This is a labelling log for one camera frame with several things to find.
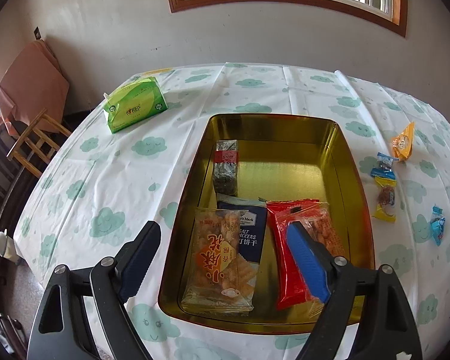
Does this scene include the light blue candy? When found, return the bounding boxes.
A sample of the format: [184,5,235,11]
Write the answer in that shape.
[429,205,446,247]

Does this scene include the wooden chair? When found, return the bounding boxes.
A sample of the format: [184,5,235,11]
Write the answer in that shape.
[6,107,73,177]

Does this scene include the red rice cracker packet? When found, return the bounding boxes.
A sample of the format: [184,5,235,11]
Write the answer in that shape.
[265,199,347,311]

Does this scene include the white cloud-print tablecloth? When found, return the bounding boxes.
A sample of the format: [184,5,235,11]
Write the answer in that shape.
[13,62,450,360]

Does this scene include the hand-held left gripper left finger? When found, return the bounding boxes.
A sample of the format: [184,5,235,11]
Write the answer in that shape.
[27,220,162,360]

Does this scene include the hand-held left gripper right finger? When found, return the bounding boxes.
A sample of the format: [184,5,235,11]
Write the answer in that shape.
[287,220,424,360]

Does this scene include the yellow-ended snack packet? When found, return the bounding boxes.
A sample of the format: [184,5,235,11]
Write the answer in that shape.
[371,178,397,223]

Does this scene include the clear orange-label snack packet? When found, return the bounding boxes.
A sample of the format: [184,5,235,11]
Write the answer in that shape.
[178,206,256,313]

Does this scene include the green tissue pack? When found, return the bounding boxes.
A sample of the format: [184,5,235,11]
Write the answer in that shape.
[102,76,169,134]

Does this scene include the orange snack packet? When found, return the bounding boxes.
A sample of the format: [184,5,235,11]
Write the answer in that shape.
[392,121,416,162]

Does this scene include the dark green foil packet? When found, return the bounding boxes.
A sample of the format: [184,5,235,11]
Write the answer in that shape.
[212,139,240,197]

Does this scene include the pink cloth cover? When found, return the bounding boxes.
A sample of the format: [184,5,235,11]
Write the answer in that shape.
[0,39,70,136]

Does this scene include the brown wooden furniture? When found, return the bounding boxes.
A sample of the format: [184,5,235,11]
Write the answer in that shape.
[0,313,27,357]

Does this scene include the gold-lined metal tin box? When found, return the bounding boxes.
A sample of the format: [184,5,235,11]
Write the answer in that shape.
[157,112,376,336]

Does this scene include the blue cracker packet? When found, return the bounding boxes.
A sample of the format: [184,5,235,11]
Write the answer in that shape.
[215,192,269,278]

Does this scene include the dark wooden bench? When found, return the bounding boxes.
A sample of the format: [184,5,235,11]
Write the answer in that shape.
[0,116,34,233]

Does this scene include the white trash bin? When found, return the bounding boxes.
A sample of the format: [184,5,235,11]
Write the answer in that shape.
[0,231,21,263]

